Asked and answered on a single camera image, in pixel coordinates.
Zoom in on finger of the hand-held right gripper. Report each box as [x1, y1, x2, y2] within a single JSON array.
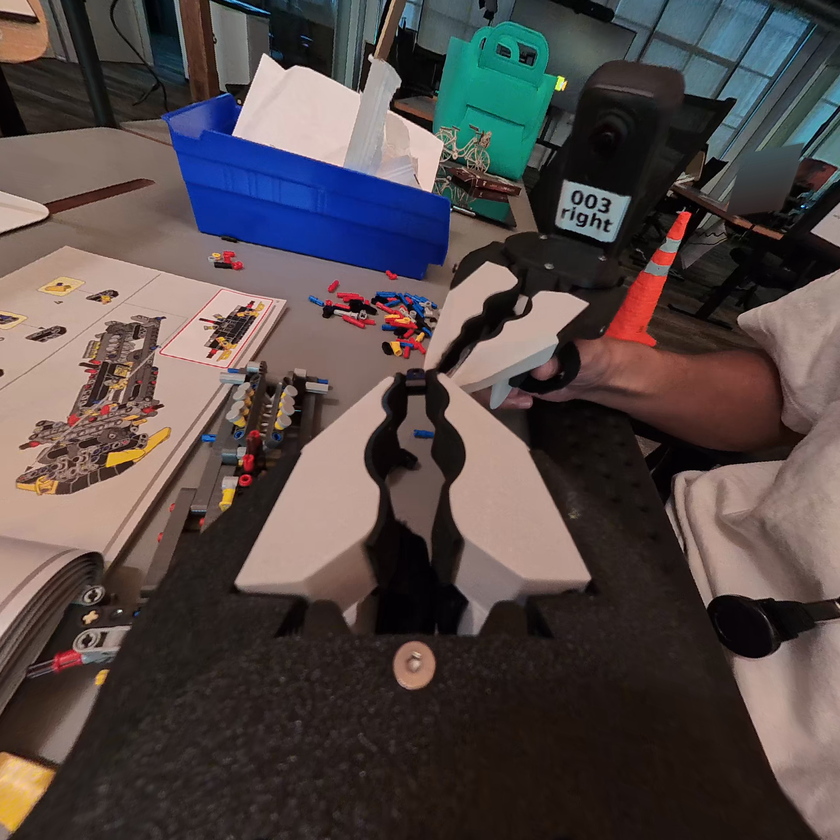
[[423, 261, 521, 371], [453, 292, 589, 395]]

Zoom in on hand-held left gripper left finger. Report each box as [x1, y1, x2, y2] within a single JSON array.
[[234, 374, 408, 632]]

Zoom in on lego car chassis model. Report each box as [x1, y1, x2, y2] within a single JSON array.
[[0, 361, 332, 815]]

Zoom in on brown wooden case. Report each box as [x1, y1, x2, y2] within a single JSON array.
[[446, 164, 522, 204]]

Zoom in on green felt bag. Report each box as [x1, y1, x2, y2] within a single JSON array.
[[433, 21, 559, 179]]

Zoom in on teal flat board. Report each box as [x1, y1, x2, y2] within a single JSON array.
[[453, 190, 519, 227]]

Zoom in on blue plastic bin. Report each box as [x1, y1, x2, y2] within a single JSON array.
[[162, 92, 452, 282]]

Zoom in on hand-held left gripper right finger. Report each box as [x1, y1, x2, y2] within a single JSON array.
[[423, 371, 592, 635]]

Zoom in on person's right hand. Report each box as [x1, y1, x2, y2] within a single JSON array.
[[474, 336, 632, 412]]

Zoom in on wooden support beam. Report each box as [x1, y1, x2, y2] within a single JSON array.
[[180, 0, 221, 102]]

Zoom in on person's right forearm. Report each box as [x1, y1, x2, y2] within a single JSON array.
[[617, 341, 805, 454]]

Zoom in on black office chair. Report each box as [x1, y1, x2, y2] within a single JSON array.
[[656, 95, 737, 198]]

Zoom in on black metal pole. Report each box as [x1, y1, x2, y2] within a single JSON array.
[[62, 0, 119, 129]]

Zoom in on orange traffic cone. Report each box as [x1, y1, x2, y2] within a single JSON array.
[[607, 210, 693, 347]]

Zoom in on pile of mixed lego pins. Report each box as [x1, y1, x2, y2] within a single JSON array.
[[308, 279, 441, 358]]

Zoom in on lego instruction booklet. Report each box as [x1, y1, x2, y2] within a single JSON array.
[[0, 246, 287, 713]]

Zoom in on miniature white bicycle model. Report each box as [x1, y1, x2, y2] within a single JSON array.
[[436, 125, 493, 173]]

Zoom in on white paper bags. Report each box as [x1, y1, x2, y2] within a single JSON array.
[[233, 52, 444, 193]]

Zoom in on white metal stand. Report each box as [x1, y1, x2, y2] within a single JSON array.
[[0, 190, 50, 235]]

